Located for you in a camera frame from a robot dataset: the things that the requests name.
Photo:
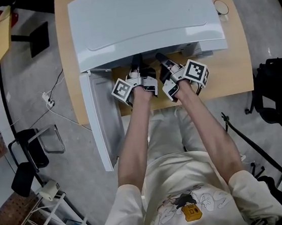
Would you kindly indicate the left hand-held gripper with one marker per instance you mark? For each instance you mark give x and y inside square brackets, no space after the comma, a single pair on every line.
[142,83]

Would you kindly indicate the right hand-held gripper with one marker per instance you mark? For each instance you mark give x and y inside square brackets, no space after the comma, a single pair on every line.
[192,72]

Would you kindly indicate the person's right forearm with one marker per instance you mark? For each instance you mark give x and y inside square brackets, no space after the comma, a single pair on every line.
[207,132]

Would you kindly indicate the person's left forearm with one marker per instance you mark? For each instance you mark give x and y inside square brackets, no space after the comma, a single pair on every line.
[136,135]

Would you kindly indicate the cream trousers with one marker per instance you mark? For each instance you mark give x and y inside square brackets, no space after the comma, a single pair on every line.
[166,134]

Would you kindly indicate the white power strip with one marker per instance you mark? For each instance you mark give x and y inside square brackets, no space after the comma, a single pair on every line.
[48,99]

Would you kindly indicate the black flat stand base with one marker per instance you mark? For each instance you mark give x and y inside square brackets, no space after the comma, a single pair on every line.
[37,39]

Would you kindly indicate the black office chair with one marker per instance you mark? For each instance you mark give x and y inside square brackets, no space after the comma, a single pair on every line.
[268,93]

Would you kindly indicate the black tripod stand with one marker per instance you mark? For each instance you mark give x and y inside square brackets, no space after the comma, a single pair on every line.
[263,153]

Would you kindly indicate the cream printed t-shirt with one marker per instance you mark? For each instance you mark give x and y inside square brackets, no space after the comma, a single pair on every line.
[187,200]

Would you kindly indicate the small white box device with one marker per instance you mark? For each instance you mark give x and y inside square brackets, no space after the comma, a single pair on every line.
[49,190]

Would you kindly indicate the white grid shelf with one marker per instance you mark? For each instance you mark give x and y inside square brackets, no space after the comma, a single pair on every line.
[50,222]

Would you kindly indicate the black metal-frame chair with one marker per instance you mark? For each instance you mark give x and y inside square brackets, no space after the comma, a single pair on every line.
[30,148]

